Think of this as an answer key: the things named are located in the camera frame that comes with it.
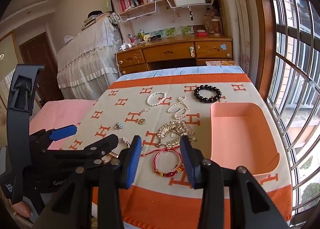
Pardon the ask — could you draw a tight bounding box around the black bead bracelet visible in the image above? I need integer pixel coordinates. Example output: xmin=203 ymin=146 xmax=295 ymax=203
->
xmin=194 ymin=84 xmax=222 ymax=104

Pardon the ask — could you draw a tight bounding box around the wooden desk with drawers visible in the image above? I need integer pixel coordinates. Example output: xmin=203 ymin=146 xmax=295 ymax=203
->
xmin=116 ymin=34 xmax=233 ymax=75

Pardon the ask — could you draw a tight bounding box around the light blue printed bedsheet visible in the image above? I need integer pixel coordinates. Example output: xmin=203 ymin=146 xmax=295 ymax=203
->
xmin=117 ymin=65 xmax=245 ymax=81

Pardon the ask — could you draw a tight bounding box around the blue flower hair clip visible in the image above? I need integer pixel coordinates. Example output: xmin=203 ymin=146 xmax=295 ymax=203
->
xmin=114 ymin=122 xmax=123 ymax=129

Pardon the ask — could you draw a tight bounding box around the brown wooden door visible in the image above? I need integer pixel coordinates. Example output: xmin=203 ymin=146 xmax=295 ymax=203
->
xmin=18 ymin=31 xmax=65 ymax=105

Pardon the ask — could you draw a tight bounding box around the red small box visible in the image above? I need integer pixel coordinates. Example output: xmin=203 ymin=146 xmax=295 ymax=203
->
xmin=196 ymin=31 xmax=207 ymax=37

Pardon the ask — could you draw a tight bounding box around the white lace covered piano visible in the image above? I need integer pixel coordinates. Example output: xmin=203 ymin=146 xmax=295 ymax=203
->
xmin=57 ymin=16 xmax=123 ymax=100

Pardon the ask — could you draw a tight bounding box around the white wire basket with tray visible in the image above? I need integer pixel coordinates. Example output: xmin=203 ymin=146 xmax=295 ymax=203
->
xmin=166 ymin=0 xmax=213 ymax=10

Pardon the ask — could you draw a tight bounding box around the person's left hand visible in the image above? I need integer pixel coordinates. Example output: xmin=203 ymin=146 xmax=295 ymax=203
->
xmin=11 ymin=201 xmax=33 ymax=218

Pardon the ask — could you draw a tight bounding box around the white wire hanging shelf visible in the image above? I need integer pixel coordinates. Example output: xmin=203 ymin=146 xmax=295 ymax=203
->
xmin=117 ymin=0 xmax=158 ymax=23

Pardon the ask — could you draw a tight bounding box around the pink plastic storage tray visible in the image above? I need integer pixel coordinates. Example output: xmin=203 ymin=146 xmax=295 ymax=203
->
xmin=210 ymin=102 xmax=280 ymax=180

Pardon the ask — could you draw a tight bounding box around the round gold brooch button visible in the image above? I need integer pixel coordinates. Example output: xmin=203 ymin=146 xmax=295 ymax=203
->
xmin=138 ymin=118 xmax=146 ymax=125

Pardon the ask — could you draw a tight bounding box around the long white pearl necklace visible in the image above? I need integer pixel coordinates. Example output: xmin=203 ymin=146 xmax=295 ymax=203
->
xmin=166 ymin=95 xmax=191 ymax=120

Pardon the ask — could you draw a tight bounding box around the pink bed sheet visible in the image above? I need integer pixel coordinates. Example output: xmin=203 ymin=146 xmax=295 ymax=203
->
xmin=29 ymin=99 xmax=97 ymax=134

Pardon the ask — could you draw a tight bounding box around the gold rhinestone hair comb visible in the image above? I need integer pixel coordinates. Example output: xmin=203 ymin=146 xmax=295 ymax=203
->
xmin=156 ymin=121 xmax=196 ymax=149

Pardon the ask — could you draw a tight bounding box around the orange printed book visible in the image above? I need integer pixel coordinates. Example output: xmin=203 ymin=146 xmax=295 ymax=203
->
xmin=206 ymin=60 xmax=238 ymax=66

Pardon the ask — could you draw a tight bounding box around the red pink bangle bracelet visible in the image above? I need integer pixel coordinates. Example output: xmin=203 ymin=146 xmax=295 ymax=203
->
xmin=141 ymin=146 xmax=185 ymax=178

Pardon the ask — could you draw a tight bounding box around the metal window security grille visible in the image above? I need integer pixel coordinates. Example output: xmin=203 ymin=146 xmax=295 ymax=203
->
xmin=267 ymin=0 xmax=319 ymax=215

